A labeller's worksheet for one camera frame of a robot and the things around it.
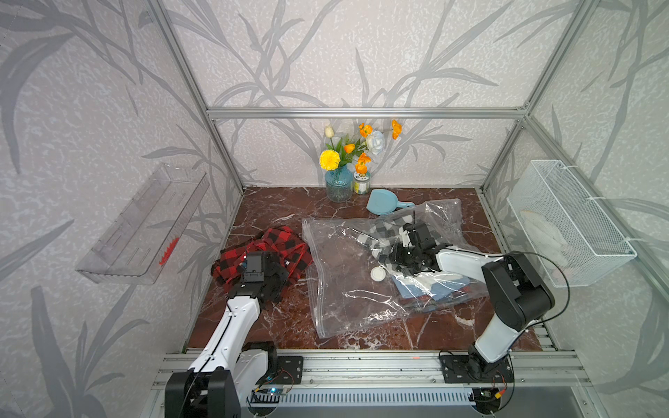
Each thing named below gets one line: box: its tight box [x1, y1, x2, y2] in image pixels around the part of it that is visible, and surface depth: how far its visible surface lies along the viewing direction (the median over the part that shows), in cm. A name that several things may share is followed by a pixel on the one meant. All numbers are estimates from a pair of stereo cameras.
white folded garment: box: [397, 271, 463, 291], surface depth 87 cm
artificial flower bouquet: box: [319, 119, 403, 176], surface depth 93 cm
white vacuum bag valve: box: [370, 265, 386, 283], surface depth 93 cm
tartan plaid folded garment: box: [405, 285, 491, 315], surface depth 86 cm
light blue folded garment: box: [391, 275, 472, 301], surface depth 86 cm
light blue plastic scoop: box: [365, 188, 416, 216], surface depth 118 cm
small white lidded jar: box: [352, 171, 371, 196], surface depth 118 cm
